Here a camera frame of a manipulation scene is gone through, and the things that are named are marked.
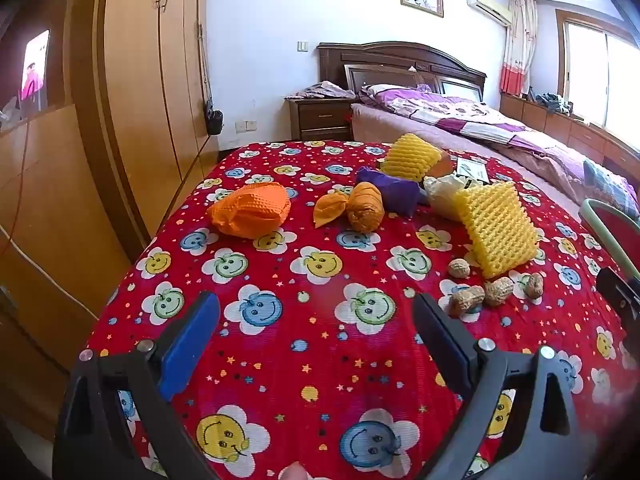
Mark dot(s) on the window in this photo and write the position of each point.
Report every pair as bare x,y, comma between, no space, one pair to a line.
585,70

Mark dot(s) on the white and red curtain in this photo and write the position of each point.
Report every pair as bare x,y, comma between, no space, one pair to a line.
517,45

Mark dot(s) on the yellow foam net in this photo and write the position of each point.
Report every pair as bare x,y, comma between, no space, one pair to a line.
412,157
495,232

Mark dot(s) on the red smiley flower tablecloth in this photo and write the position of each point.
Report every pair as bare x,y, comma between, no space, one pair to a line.
300,240

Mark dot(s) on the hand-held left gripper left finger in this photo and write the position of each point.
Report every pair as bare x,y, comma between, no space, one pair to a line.
190,347

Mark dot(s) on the purple floral quilt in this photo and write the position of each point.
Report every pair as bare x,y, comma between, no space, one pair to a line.
450,110

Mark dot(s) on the dark clothes heap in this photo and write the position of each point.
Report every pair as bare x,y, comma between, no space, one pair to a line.
552,102

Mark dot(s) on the twisted orange foam net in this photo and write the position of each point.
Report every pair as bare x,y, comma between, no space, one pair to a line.
362,207

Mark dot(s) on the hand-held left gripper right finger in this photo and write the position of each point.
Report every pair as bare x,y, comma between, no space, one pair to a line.
445,350

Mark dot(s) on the white and teal box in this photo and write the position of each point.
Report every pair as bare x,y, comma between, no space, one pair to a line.
472,169

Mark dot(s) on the white air conditioner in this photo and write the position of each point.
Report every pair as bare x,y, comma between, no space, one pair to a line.
490,5

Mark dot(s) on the blue plaid blanket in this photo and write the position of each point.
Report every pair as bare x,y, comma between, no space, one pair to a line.
607,185

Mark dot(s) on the pink clothes pile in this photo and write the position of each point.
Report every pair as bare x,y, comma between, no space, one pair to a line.
325,91

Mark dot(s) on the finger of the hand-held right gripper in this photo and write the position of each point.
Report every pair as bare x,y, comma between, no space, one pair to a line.
622,297

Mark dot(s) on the white wall socket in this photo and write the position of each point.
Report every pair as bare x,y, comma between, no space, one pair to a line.
246,126

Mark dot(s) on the peanut shell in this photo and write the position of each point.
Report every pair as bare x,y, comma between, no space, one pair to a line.
466,301
499,291
458,268
533,286

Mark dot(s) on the bed with pink sheet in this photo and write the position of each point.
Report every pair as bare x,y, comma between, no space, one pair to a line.
400,122

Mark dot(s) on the wooden wardrobe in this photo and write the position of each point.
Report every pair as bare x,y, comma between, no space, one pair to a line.
140,85

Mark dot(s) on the dark wooden nightstand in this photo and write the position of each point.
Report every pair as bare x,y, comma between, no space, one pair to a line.
320,117

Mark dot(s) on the large orange foam net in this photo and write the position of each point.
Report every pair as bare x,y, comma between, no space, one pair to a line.
250,210

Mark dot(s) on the dark wooden headboard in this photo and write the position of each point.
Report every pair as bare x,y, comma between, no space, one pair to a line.
390,55

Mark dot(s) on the red bucket with green rim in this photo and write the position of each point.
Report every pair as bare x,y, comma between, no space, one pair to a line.
612,225

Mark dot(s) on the television screen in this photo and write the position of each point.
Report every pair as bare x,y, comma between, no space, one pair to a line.
35,70

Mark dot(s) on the wooden window cabinet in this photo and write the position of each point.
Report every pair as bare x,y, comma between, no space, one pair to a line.
550,122

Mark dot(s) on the purple foam net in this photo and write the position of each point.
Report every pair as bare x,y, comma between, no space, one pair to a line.
395,190

